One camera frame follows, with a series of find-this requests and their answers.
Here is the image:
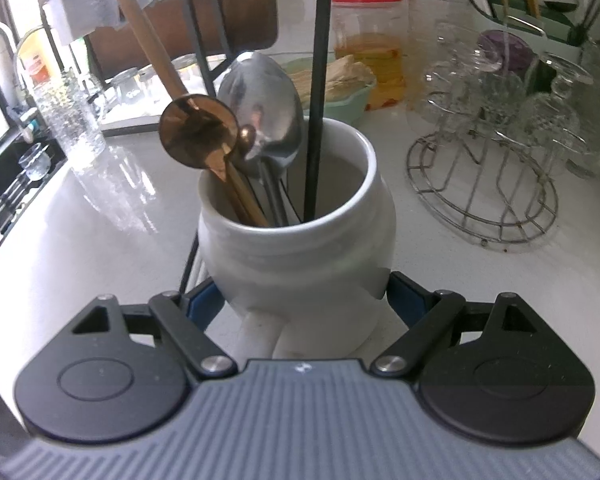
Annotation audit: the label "green chopstick holder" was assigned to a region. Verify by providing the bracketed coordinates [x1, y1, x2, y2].
[472, 0, 596, 46]

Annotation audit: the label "dried bean curd sticks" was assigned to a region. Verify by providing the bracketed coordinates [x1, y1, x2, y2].
[287, 57, 376, 103]

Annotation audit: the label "cut crystal glass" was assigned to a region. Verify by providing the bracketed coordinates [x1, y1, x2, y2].
[475, 70, 526, 131]

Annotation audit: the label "black ladle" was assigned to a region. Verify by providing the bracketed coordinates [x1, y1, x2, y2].
[542, 0, 600, 36]

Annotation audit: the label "small crystal glass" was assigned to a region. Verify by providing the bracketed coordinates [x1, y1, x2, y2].
[19, 142, 52, 181]

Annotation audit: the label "grey textured dish cloth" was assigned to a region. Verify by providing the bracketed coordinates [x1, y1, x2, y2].
[42, 0, 123, 46]

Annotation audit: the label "white drip tray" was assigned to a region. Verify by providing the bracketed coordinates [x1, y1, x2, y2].
[100, 55, 231, 133]

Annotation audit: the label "purple glass cup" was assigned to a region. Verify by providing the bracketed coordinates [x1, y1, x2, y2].
[477, 29, 536, 73]

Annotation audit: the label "crystal stem glass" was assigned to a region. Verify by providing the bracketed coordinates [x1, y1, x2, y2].
[520, 52, 596, 161]

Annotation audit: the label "small clear glass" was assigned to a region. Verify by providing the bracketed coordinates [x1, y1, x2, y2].
[172, 52, 201, 92]
[112, 67, 141, 103]
[137, 62, 162, 101]

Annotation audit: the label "white ceramic jar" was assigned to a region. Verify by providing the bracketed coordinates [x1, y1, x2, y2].
[197, 116, 398, 358]

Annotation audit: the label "metal wire glass rack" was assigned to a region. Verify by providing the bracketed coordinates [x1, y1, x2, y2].
[406, 15, 561, 245]

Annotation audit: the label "tall clear glass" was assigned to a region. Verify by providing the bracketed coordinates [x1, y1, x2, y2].
[407, 0, 473, 111]

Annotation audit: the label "green bowl with food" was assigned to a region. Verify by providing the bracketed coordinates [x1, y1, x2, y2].
[275, 55, 378, 126]

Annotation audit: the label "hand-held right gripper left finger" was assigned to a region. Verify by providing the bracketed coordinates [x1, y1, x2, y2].
[70, 280, 238, 380]

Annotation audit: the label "textured glass mug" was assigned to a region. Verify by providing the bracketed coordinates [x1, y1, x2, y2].
[32, 72, 108, 161]

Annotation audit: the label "steel faucet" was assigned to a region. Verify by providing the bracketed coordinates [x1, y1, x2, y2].
[0, 22, 37, 144]

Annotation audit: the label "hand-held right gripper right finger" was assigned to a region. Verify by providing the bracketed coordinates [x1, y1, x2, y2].
[370, 271, 538, 376]

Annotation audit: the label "rose gold spoon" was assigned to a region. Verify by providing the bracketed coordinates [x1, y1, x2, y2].
[159, 94, 270, 227]

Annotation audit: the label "black sink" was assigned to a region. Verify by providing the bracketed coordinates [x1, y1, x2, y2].
[0, 135, 68, 233]

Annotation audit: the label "black chopstick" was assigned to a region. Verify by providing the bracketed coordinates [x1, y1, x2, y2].
[304, 0, 331, 222]
[179, 237, 201, 295]

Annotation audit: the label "red-lid plastic jar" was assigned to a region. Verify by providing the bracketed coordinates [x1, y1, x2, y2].
[331, 0, 408, 111]

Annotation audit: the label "large silver spoon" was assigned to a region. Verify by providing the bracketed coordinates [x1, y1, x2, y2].
[216, 51, 306, 226]

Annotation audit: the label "orange label detergent bottle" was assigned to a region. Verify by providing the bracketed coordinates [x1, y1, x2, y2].
[17, 35, 63, 88]

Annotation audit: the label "brown wooden cutting board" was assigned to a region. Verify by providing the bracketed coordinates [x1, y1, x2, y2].
[85, 0, 281, 78]

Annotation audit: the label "clear glass cup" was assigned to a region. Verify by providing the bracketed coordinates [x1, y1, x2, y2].
[425, 22, 501, 121]

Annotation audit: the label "black dish rack frame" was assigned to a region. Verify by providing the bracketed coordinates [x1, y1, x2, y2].
[40, 0, 241, 98]

